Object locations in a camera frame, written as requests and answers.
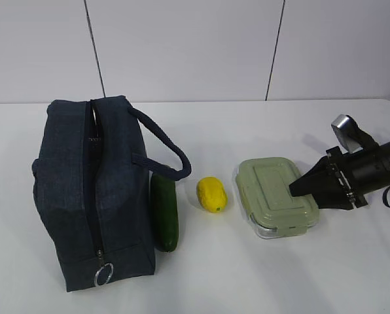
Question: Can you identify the yellow lemon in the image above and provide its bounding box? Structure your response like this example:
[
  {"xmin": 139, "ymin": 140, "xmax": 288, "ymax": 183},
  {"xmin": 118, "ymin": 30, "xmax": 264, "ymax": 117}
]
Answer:
[{"xmin": 196, "ymin": 177, "xmax": 228, "ymax": 213}]

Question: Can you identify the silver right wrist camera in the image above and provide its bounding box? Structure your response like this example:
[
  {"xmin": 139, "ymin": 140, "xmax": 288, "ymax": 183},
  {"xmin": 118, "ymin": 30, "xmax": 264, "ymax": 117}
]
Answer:
[{"xmin": 331, "ymin": 114, "xmax": 363, "ymax": 153}]

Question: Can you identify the dark blue fabric lunch bag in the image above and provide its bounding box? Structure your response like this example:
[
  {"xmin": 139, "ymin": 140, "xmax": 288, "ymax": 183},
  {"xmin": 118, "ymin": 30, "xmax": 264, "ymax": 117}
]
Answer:
[{"xmin": 31, "ymin": 96, "xmax": 192, "ymax": 292}]

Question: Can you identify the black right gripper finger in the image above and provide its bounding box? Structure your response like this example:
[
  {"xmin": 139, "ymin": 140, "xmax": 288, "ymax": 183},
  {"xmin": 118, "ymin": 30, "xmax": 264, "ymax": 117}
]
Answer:
[{"xmin": 289, "ymin": 156, "xmax": 351, "ymax": 210}]

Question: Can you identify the green cucumber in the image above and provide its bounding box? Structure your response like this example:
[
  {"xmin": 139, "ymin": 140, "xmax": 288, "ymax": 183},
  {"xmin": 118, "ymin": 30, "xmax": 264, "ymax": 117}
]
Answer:
[{"xmin": 150, "ymin": 173, "xmax": 179, "ymax": 252}]

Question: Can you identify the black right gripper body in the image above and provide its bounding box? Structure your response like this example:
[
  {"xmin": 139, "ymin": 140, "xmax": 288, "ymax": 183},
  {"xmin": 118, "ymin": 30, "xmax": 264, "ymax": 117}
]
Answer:
[{"xmin": 326, "ymin": 147, "xmax": 368, "ymax": 207}]

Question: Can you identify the glass container with green lid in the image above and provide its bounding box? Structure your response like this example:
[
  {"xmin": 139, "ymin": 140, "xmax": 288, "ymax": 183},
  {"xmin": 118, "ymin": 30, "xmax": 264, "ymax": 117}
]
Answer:
[{"xmin": 235, "ymin": 157, "xmax": 319, "ymax": 239}]

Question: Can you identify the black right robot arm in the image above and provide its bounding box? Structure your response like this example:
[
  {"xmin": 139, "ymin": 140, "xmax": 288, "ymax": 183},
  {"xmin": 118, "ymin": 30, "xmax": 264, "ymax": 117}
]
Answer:
[{"xmin": 289, "ymin": 142, "xmax": 390, "ymax": 210}]

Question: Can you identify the silver zipper pull ring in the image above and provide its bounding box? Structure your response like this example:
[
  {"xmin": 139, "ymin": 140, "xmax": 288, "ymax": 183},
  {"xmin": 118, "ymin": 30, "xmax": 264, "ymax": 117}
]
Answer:
[{"xmin": 94, "ymin": 263, "xmax": 115, "ymax": 288}]

